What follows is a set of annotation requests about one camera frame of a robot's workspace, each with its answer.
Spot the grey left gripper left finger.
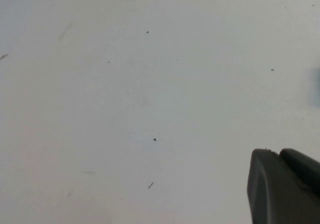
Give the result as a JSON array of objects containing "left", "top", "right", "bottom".
[{"left": 246, "top": 148, "right": 320, "bottom": 224}]

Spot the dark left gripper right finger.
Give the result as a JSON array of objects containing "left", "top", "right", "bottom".
[{"left": 279, "top": 148, "right": 320, "bottom": 195}]

